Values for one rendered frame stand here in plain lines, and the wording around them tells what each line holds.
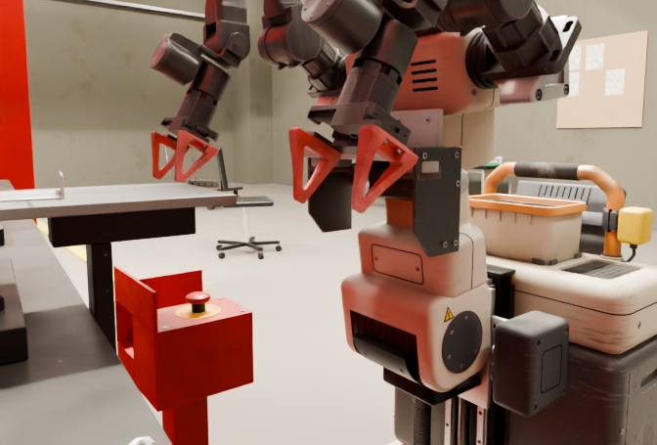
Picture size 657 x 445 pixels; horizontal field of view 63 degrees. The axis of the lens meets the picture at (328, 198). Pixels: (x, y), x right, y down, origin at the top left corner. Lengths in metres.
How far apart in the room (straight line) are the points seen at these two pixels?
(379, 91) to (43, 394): 0.39
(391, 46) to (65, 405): 0.43
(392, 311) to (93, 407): 0.58
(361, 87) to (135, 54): 11.76
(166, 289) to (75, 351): 0.52
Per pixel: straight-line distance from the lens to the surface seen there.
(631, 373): 1.10
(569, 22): 0.81
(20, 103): 2.76
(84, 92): 11.88
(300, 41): 1.00
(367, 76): 0.56
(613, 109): 7.28
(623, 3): 7.45
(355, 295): 0.97
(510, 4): 0.70
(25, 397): 0.46
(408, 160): 0.52
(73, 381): 0.47
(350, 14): 0.54
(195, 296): 0.88
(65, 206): 0.52
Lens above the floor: 1.06
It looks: 6 degrees down
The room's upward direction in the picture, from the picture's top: straight up
